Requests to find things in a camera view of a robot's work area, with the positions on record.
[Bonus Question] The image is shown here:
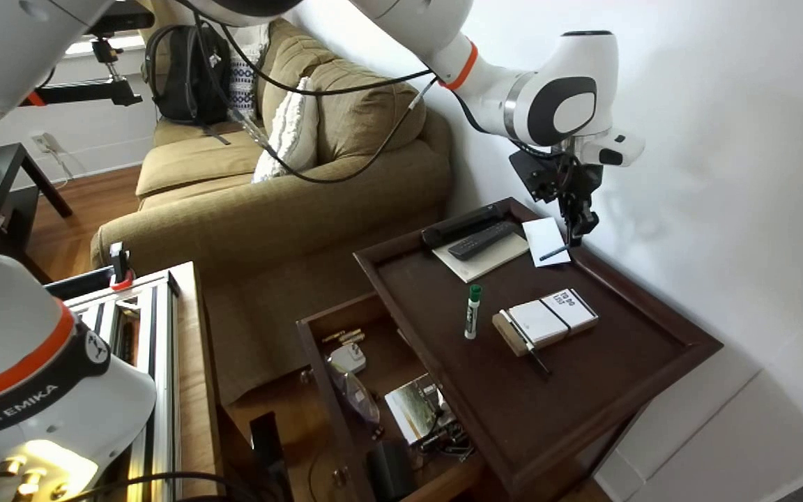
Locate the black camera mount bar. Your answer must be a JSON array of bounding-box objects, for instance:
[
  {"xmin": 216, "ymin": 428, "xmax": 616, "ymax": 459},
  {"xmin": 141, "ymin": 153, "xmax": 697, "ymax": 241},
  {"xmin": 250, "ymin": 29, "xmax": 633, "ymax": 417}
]
[{"xmin": 22, "ymin": 0, "xmax": 152, "ymax": 107}]

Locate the long black remote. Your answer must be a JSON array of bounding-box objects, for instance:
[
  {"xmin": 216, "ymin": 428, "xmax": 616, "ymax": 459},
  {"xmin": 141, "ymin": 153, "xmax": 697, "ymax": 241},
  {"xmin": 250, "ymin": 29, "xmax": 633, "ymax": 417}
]
[{"xmin": 421, "ymin": 206, "xmax": 508, "ymax": 247}]

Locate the white charger in drawer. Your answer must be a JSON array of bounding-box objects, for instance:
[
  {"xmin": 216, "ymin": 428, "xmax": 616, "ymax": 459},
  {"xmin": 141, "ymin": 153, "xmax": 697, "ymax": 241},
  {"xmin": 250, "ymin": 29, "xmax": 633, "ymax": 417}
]
[{"xmin": 326, "ymin": 342, "xmax": 367, "ymax": 376}]

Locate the black backpack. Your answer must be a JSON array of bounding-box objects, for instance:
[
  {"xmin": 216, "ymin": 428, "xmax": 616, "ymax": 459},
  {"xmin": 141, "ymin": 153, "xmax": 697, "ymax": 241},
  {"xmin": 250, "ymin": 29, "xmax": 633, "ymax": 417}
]
[{"xmin": 145, "ymin": 25, "xmax": 229, "ymax": 127}]

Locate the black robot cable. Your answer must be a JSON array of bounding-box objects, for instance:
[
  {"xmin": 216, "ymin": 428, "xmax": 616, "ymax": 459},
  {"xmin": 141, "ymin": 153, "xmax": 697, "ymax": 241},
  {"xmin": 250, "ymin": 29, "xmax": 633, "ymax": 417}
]
[{"xmin": 176, "ymin": 0, "xmax": 534, "ymax": 188}]

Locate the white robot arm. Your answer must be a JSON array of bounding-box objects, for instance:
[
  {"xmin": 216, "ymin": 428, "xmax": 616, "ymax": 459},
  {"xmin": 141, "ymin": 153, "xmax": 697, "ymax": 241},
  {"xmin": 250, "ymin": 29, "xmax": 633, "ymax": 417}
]
[{"xmin": 0, "ymin": 0, "xmax": 640, "ymax": 169}]

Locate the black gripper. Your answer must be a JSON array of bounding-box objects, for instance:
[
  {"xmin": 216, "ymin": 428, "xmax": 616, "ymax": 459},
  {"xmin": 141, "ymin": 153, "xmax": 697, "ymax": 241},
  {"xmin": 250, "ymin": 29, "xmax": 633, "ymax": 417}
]
[{"xmin": 509, "ymin": 152, "xmax": 602, "ymax": 247}]

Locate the black remote control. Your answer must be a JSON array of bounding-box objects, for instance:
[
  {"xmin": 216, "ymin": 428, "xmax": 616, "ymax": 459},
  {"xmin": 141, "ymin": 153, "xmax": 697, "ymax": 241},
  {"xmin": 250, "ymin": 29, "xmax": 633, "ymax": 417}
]
[{"xmin": 449, "ymin": 220, "xmax": 513, "ymax": 261}]

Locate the open wooden drawer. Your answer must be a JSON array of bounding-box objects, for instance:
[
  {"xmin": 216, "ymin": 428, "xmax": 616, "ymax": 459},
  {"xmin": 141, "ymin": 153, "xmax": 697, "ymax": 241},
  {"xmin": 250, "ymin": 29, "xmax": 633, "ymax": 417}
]
[{"xmin": 298, "ymin": 294, "xmax": 481, "ymax": 502}]

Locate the white cushion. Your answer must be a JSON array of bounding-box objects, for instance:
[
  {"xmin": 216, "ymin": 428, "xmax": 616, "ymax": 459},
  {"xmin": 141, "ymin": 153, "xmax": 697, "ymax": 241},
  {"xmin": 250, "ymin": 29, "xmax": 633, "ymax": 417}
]
[{"xmin": 254, "ymin": 77, "xmax": 317, "ymax": 184}]

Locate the dark wooden nightstand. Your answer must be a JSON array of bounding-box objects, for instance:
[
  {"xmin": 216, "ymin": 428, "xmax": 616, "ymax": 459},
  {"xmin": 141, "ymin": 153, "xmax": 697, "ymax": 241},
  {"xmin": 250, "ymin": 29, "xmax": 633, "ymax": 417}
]
[{"xmin": 356, "ymin": 223, "xmax": 719, "ymax": 499}]

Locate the photo card in drawer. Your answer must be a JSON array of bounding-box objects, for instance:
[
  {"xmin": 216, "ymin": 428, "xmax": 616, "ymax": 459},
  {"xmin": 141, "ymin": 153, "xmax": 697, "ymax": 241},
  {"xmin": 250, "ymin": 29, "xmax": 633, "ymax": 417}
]
[{"xmin": 385, "ymin": 375, "xmax": 455, "ymax": 446}]

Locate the white book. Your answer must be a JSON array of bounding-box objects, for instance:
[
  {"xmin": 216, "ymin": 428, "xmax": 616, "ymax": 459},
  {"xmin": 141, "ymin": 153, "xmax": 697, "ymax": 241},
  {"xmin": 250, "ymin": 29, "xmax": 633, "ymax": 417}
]
[{"xmin": 489, "ymin": 287, "xmax": 598, "ymax": 357}]

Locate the beige paper pad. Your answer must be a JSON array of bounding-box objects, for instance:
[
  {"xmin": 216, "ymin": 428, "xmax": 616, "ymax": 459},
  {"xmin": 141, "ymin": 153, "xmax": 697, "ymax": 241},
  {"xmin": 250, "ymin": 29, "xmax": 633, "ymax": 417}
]
[{"xmin": 434, "ymin": 233, "xmax": 526, "ymax": 282}]

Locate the black side table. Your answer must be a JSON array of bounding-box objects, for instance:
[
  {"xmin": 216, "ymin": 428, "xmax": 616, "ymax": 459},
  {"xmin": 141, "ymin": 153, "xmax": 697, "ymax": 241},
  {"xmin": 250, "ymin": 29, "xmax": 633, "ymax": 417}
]
[{"xmin": 0, "ymin": 142, "xmax": 71, "ymax": 254}]

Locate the white notepad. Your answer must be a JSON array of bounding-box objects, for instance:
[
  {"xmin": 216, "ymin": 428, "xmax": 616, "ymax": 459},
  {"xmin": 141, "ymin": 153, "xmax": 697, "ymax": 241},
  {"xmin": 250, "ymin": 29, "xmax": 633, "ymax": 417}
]
[{"xmin": 524, "ymin": 217, "xmax": 567, "ymax": 268}]

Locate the aluminium frame stand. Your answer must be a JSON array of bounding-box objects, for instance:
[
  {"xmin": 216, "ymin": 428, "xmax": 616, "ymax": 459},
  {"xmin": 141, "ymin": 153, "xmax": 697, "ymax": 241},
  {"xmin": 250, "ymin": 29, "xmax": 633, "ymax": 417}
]
[{"xmin": 49, "ymin": 262, "xmax": 225, "ymax": 502}]

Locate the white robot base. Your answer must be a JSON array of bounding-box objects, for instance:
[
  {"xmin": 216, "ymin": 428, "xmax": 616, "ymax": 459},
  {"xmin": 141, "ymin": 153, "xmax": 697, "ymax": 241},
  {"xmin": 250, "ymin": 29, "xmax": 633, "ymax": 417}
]
[{"xmin": 0, "ymin": 254, "xmax": 152, "ymax": 502}]

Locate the green white glue bottle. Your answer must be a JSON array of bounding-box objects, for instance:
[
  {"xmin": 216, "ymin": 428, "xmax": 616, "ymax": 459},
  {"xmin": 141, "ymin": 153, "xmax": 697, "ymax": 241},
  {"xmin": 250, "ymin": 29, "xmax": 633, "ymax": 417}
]
[{"xmin": 462, "ymin": 284, "xmax": 481, "ymax": 342}]

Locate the brown fabric couch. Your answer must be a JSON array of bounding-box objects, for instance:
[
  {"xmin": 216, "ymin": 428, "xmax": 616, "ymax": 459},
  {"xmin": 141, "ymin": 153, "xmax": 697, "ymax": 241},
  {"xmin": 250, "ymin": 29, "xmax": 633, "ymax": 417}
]
[{"xmin": 89, "ymin": 19, "xmax": 455, "ymax": 282}]

